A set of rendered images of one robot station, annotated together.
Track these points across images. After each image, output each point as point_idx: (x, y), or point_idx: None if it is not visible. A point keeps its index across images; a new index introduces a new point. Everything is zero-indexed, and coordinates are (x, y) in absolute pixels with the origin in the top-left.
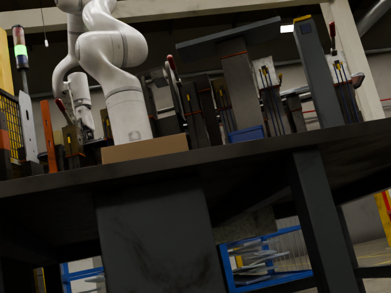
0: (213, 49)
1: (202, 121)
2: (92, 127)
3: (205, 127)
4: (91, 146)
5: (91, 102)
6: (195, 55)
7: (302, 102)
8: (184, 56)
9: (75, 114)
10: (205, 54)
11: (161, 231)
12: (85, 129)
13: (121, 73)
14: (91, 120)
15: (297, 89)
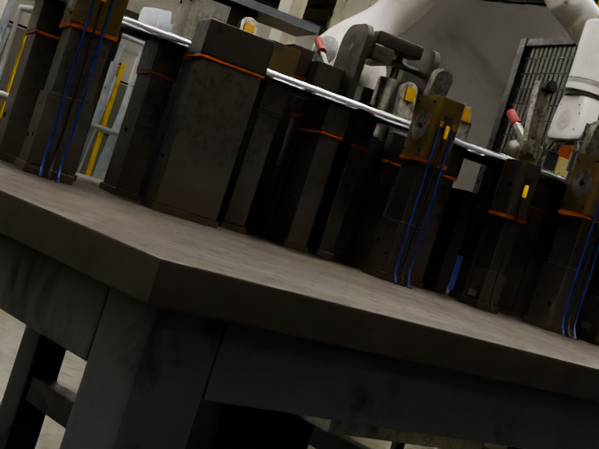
0: (260, 16)
1: (288, 130)
2: (563, 134)
3: (367, 110)
4: (544, 177)
5: (572, 81)
6: (289, 27)
7: (153, 30)
8: (302, 33)
9: (529, 124)
10: (278, 21)
11: None
12: (567, 141)
13: None
14: (566, 119)
15: (144, 36)
